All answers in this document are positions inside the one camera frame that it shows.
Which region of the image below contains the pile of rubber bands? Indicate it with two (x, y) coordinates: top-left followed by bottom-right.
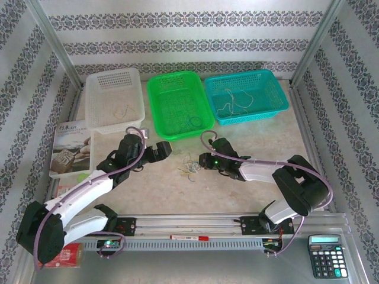
(185, 161), (200, 176)

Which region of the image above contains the white cable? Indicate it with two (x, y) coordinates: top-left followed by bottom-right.
(216, 88), (255, 118)
(182, 153), (199, 172)

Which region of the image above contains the yellow green cable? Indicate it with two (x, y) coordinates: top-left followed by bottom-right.
(111, 103), (137, 121)
(177, 166), (198, 184)

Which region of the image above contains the blue cable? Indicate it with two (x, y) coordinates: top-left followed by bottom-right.
(180, 115), (204, 133)

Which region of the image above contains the green plastic basket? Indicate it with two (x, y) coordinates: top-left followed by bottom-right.
(146, 70), (216, 140)

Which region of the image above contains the white plastic basket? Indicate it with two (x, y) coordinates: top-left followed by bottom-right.
(85, 67), (146, 134)

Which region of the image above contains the teal plastic basket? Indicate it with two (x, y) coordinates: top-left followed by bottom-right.
(203, 69), (290, 127)

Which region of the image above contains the book with photo cover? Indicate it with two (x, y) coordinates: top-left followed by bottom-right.
(49, 120), (95, 179)

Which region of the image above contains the red white marker pen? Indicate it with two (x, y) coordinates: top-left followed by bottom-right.
(169, 234), (209, 241)

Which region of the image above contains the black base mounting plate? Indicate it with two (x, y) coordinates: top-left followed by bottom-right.
(114, 217), (137, 237)
(240, 215), (296, 236)

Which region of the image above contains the circuit board with green light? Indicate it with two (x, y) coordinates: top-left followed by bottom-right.
(97, 239), (123, 250)

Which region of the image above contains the red packet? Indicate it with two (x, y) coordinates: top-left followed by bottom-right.
(44, 243), (85, 269)

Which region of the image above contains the black calculator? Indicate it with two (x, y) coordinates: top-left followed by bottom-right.
(307, 234), (349, 279)

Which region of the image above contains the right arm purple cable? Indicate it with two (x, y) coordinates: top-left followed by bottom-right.
(200, 130), (334, 257)

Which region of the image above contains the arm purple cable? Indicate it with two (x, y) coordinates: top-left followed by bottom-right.
(200, 130), (334, 257)
(33, 126), (149, 272)

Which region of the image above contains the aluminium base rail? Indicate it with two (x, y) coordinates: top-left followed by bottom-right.
(79, 211), (350, 237)

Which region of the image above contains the aluminium side rail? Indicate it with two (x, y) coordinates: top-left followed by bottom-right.
(288, 79), (338, 212)
(69, 85), (87, 122)

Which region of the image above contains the grey slotted cable duct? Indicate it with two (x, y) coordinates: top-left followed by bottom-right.
(81, 238), (264, 252)

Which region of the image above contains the circuit board with wires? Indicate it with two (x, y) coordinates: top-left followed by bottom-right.
(262, 238), (284, 249)

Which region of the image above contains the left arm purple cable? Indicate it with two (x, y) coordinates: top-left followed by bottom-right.
(33, 126), (149, 272)

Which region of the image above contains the aluminium frame post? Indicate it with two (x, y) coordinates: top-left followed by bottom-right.
(23, 0), (85, 88)
(289, 0), (347, 88)

